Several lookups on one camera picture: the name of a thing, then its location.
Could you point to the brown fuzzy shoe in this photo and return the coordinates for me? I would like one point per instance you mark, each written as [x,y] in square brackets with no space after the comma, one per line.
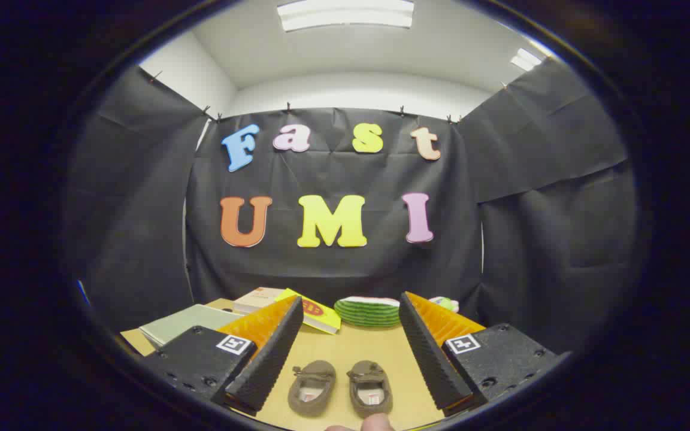
[312,374]
[369,374]

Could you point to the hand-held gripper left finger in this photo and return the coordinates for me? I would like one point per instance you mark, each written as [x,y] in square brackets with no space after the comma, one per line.
[267,365]

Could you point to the long ceiling light panel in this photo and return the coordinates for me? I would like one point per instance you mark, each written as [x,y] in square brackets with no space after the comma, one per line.
[345,15]

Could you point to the watermelon slice plush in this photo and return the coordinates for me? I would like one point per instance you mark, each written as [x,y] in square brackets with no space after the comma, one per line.
[366,314]

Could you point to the yellow book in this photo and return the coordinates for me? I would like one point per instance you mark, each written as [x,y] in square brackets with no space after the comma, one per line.
[315,311]

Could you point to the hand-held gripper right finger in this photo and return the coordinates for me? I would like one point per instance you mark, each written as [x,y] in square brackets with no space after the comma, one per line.
[432,359]

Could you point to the pale green fabric storage box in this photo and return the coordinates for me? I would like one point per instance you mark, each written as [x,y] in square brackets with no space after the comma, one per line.
[183,322]

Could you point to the beige book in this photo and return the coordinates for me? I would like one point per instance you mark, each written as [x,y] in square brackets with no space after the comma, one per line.
[258,299]

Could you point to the pink and green plush toy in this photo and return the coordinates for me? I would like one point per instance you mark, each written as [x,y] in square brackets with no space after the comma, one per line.
[447,304]

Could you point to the small ceiling light panel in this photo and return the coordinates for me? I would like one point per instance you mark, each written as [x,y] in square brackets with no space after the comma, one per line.
[524,60]

